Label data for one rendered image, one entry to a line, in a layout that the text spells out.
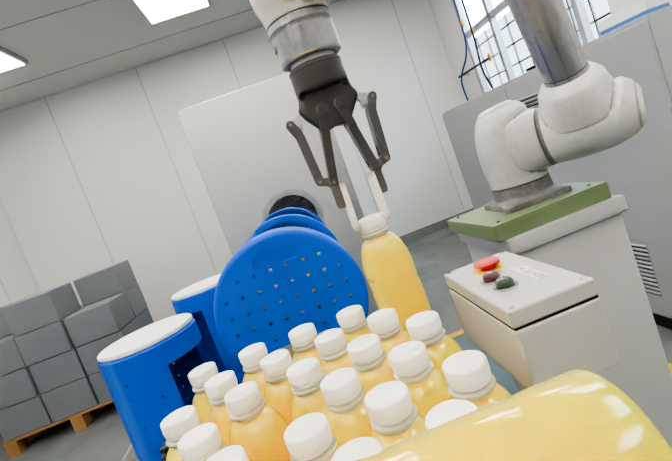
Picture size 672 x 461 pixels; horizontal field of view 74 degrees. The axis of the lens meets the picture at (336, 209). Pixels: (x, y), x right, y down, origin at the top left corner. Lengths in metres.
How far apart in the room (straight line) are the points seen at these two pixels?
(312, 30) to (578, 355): 0.48
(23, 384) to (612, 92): 4.50
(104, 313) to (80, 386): 0.65
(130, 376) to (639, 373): 1.32
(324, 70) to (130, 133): 5.73
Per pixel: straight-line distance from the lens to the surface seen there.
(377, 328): 0.57
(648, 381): 1.45
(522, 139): 1.22
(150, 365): 1.36
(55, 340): 4.48
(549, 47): 1.14
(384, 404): 0.40
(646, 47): 2.17
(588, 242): 1.26
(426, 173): 6.25
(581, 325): 0.54
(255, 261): 0.82
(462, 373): 0.40
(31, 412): 4.77
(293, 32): 0.61
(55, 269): 6.65
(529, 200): 1.24
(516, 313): 0.50
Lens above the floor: 1.30
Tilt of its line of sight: 5 degrees down
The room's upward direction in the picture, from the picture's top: 20 degrees counter-clockwise
